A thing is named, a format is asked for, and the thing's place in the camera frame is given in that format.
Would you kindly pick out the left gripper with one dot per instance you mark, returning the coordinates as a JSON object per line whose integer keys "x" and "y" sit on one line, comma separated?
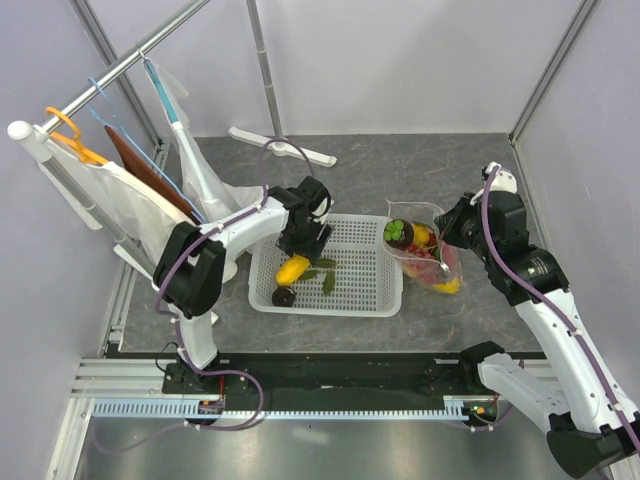
{"x": 312, "y": 249}

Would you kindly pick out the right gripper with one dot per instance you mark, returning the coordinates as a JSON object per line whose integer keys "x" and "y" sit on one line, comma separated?
{"x": 448, "y": 223}

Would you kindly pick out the yellow mango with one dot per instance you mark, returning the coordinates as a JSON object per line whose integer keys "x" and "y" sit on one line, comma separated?
{"x": 291, "y": 270}
{"x": 450, "y": 288}

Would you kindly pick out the orange fruit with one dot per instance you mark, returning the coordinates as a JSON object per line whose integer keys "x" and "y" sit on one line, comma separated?
{"x": 423, "y": 236}

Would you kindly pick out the clear zip top bag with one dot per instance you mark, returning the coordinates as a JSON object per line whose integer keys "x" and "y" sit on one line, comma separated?
{"x": 419, "y": 213}

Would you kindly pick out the mangosteen with green calyx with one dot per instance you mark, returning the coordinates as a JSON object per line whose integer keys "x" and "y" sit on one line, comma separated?
{"x": 398, "y": 234}

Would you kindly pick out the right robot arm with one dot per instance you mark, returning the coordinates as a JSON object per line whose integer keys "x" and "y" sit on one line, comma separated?
{"x": 589, "y": 422}

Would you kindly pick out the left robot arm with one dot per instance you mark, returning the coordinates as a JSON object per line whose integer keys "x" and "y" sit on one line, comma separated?
{"x": 196, "y": 259}

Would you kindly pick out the white garment bag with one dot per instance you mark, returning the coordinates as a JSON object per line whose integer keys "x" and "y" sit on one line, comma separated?
{"x": 125, "y": 205}

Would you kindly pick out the loose green grape leaves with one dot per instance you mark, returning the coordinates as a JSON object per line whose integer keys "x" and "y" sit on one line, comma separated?
{"x": 326, "y": 269}

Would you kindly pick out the dark mangosteen left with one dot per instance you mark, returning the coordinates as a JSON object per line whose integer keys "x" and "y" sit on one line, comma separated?
{"x": 283, "y": 297}

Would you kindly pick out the white plastic basket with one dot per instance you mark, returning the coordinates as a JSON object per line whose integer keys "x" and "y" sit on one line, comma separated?
{"x": 368, "y": 280}

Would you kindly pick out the clear plastic garment cover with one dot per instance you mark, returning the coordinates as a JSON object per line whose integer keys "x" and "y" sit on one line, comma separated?
{"x": 233, "y": 207}

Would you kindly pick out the rack pole with white foot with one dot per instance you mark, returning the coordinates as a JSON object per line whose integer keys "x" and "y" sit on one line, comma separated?
{"x": 275, "y": 143}

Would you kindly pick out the brown wooden hanger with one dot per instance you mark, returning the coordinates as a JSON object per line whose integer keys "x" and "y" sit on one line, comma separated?
{"x": 138, "y": 167}

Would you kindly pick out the teal and white hanger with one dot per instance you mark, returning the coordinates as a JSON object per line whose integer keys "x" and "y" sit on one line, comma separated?
{"x": 192, "y": 178}

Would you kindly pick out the orange hanger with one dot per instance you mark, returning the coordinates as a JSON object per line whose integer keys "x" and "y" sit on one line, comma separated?
{"x": 84, "y": 154}

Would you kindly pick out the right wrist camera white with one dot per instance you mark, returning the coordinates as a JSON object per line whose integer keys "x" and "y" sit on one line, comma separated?
{"x": 496, "y": 178}

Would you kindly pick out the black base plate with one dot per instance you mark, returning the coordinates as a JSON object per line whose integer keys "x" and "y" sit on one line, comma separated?
{"x": 329, "y": 381}

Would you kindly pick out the blue wire hanger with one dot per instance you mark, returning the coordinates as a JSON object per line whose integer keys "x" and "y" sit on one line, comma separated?
{"x": 118, "y": 126}

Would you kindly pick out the light blue cable duct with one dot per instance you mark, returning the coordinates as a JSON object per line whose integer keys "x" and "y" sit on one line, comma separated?
{"x": 452, "y": 410}

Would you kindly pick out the silver clothes rack rail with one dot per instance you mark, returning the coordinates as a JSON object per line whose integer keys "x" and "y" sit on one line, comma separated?
{"x": 117, "y": 67}

